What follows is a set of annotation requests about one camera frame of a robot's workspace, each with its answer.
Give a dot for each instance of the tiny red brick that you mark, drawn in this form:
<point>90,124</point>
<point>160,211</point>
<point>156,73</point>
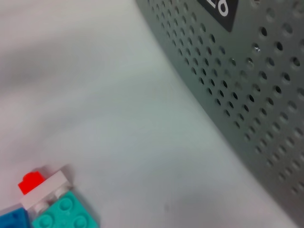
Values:
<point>29,183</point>

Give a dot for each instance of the grey perforated storage bin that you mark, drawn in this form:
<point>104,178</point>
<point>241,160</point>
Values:
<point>249,71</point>

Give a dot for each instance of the teal square brick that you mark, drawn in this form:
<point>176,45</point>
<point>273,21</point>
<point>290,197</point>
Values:
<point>64,213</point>

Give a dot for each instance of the blue flat square plate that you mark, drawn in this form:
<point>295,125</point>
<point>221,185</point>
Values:
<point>13,218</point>

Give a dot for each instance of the small white brick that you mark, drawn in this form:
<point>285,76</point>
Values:
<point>45,190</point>

